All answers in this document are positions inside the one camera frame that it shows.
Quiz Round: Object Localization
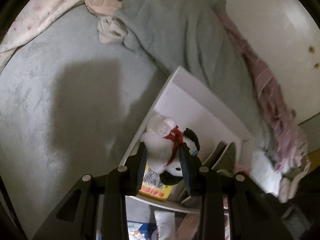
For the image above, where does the yellow book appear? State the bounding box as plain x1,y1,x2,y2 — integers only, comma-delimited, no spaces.
139,165,173,201

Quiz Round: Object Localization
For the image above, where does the white small cloth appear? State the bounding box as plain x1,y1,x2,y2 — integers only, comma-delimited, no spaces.
97,16,127,44

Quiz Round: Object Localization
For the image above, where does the pink floral pillow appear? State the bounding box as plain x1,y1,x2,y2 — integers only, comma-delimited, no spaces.
1,0,84,70

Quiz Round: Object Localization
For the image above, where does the purple striped cloth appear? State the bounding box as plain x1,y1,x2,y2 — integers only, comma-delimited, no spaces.
217,14,307,173

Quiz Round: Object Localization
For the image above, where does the blue mask packet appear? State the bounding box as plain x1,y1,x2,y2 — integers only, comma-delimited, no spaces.
127,221,157,240

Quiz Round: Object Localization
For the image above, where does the white cardboard box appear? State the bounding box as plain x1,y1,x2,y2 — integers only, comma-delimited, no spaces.
118,65,254,214

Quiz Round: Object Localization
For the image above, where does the white folded bedding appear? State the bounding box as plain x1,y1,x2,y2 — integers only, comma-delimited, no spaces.
250,151,311,203

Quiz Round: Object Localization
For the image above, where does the grey-green blanket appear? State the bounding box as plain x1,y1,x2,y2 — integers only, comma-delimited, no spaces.
114,0,273,151

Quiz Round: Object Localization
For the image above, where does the green plaid pouch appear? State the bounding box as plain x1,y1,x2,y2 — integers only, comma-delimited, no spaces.
212,142,236,177

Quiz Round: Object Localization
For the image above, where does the white snowman plush toy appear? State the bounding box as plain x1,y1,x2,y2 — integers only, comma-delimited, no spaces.
141,113,200,186

